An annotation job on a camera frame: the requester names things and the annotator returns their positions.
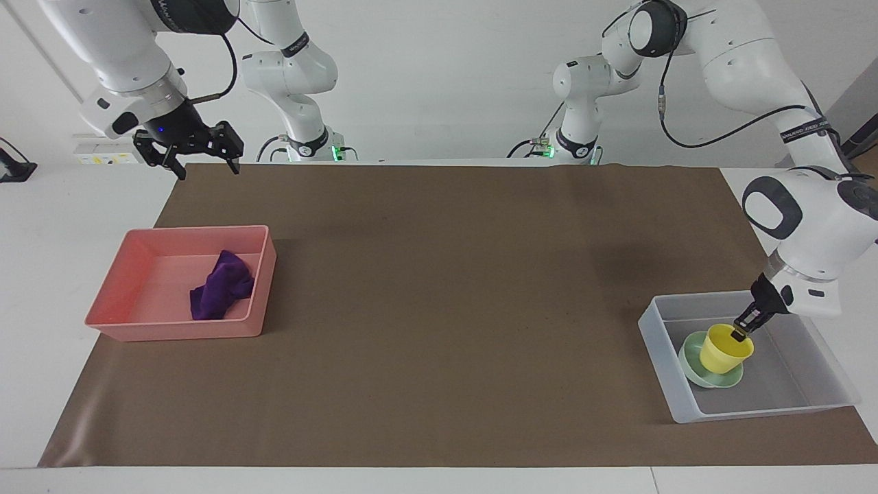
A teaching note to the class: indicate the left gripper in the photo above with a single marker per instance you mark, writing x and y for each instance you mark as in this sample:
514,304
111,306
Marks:
767,296

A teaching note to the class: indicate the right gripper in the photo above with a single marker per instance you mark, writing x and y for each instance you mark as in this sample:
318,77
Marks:
175,127

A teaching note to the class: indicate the yellow cup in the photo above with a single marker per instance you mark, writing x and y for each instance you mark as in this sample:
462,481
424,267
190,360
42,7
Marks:
720,353

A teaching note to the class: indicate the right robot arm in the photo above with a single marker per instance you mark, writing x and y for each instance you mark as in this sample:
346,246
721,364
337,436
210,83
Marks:
127,51

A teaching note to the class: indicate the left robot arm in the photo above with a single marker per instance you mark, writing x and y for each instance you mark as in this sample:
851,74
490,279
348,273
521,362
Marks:
820,219

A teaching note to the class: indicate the translucent grey plastic box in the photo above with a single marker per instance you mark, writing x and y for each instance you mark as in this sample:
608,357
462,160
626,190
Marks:
789,370

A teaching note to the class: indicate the pink plastic box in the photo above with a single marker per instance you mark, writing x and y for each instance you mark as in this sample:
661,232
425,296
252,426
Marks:
147,274

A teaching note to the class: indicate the white power strip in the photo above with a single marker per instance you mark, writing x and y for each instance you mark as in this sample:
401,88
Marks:
103,154

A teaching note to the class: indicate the light green saucer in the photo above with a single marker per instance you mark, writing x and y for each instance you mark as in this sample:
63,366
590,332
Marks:
693,363

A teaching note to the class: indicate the purple cloth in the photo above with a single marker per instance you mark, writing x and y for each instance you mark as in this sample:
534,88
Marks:
223,285

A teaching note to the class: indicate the black stand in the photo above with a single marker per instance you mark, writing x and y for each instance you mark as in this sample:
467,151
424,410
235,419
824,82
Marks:
15,170

